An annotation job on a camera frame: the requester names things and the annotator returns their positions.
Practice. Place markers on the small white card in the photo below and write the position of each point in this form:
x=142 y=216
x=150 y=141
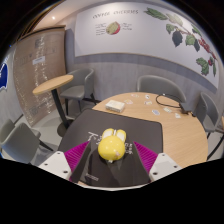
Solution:
x=167 y=109
x=148 y=102
x=128 y=101
x=177 y=115
x=155 y=112
x=147 y=96
x=135 y=95

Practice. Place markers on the grey upholstered chair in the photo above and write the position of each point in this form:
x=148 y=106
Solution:
x=160 y=85
x=206 y=111
x=80 y=85
x=6 y=128
x=21 y=143

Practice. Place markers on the wooden wall panel board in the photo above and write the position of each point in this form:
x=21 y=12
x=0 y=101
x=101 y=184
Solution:
x=36 y=76

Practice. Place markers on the black mouse pad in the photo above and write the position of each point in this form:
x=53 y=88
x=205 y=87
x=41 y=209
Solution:
x=140 y=130

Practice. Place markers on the white coffee cherry wall mural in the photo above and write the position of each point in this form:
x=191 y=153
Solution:
x=143 y=33

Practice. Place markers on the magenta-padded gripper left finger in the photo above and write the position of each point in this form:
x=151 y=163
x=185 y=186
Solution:
x=77 y=156

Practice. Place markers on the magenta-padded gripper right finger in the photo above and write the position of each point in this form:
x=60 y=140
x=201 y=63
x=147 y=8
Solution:
x=148 y=158

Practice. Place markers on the small round wooden side table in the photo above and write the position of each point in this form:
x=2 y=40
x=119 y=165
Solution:
x=53 y=83

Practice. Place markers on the small white box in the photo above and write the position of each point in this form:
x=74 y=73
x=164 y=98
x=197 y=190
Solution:
x=115 y=106

